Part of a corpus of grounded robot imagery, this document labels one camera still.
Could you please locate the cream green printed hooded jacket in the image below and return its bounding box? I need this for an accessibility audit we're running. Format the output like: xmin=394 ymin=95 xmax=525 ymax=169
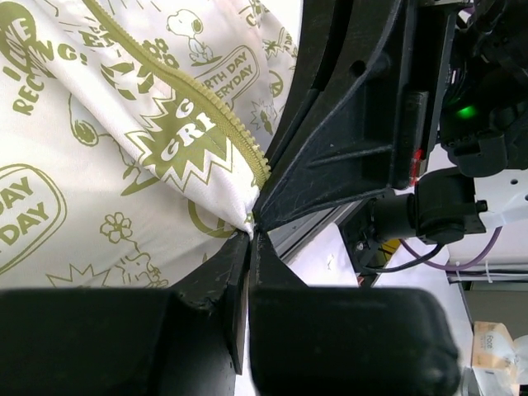
xmin=1 ymin=1 xmax=298 ymax=289

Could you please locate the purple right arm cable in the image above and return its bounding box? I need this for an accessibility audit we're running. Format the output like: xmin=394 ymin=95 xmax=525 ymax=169
xmin=398 ymin=224 xmax=528 ymax=276

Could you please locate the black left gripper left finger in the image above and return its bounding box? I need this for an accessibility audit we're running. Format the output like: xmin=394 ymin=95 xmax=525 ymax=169
xmin=1 ymin=233 xmax=250 ymax=395

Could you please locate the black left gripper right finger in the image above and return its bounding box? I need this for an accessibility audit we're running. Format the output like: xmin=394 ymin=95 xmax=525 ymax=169
xmin=249 ymin=233 xmax=461 ymax=395

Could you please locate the tissue box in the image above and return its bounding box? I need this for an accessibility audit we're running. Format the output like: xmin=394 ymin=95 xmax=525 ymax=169
xmin=471 ymin=321 xmax=517 ymax=386

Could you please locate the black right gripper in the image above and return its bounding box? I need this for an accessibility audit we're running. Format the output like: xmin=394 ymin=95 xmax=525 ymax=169
xmin=254 ymin=1 xmax=458 ymax=230

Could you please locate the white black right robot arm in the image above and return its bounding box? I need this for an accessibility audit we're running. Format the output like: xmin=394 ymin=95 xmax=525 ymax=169
xmin=254 ymin=1 xmax=527 ymax=247

